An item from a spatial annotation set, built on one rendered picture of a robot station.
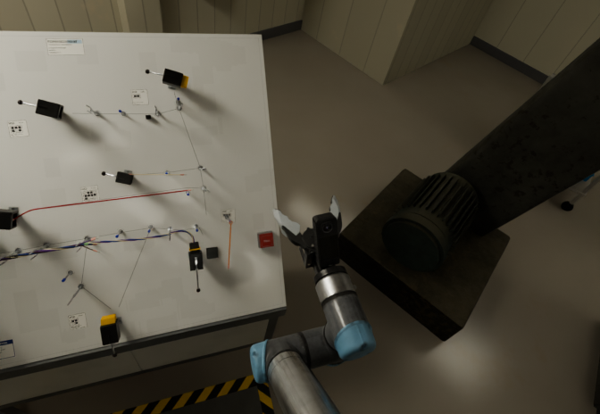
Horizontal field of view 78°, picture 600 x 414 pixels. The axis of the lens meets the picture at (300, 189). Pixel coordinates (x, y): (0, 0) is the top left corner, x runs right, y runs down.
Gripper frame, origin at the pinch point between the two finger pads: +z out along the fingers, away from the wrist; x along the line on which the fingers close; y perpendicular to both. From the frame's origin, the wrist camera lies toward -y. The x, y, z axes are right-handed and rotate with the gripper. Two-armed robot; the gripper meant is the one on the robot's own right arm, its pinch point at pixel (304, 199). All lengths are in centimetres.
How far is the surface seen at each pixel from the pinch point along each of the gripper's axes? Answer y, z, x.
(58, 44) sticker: -7, 72, -56
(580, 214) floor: 199, 57, 291
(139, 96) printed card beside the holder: 8, 60, -37
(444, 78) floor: 197, 270, 274
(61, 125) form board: 10, 55, -62
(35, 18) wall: 72, 264, -124
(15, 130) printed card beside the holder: 9, 54, -74
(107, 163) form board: 21, 45, -52
